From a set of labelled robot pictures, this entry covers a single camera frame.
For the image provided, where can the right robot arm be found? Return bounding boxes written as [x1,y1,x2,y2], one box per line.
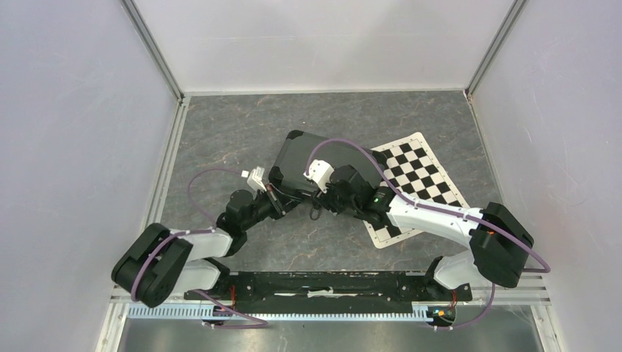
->
[304,160,534,299]

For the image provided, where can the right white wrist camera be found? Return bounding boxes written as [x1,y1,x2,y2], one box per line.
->
[303,159,334,193]

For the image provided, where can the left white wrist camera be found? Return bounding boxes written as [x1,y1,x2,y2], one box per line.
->
[241,166,267,193]

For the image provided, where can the black white checkered mat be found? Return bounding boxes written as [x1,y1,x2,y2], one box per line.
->
[362,132,472,249]

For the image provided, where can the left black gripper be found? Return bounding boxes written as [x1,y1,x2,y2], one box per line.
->
[241,183,304,231]

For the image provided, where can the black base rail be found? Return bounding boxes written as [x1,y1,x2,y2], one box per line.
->
[207,271,472,314]

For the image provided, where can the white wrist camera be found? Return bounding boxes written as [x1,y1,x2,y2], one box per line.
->
[303,159,334,193]
[241,166,267,193]

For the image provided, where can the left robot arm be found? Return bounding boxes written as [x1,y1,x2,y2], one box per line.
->
[111,188,303,308]

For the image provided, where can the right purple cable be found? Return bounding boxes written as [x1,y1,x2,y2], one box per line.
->
[304,138,552,332]

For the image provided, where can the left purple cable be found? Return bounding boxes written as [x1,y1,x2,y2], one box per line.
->
[130,168,269,330]

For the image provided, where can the purple cable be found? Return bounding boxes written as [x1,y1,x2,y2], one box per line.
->
[304,138,552,332]
[130,168,269,330]

